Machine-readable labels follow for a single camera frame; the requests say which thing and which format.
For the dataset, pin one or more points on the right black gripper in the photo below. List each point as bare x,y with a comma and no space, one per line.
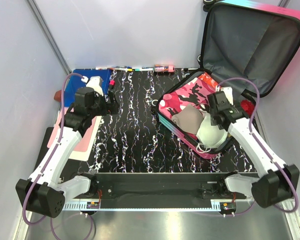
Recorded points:
211,114

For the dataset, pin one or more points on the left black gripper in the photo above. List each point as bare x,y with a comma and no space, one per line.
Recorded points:
112,108

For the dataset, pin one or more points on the red lace bra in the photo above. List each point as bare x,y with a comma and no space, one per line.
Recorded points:
248,107

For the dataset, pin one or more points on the white bra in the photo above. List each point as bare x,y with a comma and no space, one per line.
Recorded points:
210,136

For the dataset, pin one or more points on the beige bra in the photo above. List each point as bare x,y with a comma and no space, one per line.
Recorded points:
189,119

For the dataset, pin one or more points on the pink camouflage garment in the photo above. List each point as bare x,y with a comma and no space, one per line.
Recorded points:
194,93

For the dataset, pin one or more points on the orange white shirt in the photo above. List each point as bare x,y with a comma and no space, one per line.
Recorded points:
210,80

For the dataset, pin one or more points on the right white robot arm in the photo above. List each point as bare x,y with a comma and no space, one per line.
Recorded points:
276,181

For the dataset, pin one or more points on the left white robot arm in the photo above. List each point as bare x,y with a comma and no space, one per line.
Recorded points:
42,193

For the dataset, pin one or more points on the red capped black marker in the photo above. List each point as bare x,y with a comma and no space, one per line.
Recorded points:
111,85

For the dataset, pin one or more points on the colourful marker pen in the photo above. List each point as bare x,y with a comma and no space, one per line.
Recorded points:
121,68

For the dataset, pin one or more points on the blue folder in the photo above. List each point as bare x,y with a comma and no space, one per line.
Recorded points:
75,83

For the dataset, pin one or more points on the black tape roll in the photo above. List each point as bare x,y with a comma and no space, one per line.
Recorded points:
154,102

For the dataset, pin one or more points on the teal capped marker pen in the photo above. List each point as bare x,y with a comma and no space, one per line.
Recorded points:
142,69

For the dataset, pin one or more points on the brown red round object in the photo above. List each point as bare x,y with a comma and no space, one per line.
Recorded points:
58,96

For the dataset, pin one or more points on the pink white board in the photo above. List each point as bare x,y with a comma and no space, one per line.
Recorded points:
83,149

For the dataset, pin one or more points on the pink patterned tube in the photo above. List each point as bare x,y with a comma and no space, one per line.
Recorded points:
159,68

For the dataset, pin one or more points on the pink teal hardshell suitcase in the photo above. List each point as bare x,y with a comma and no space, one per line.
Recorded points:
251,42

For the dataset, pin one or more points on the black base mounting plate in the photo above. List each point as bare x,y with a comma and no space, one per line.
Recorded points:
115,185

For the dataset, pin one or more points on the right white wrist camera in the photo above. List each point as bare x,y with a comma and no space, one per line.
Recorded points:
228,91

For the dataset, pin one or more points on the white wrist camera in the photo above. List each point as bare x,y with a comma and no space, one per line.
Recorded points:
94,82
228,91

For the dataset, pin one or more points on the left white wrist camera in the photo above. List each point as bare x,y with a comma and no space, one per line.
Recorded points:
94,82

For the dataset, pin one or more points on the aluminium rail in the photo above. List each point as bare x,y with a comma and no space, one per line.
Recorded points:
188,196

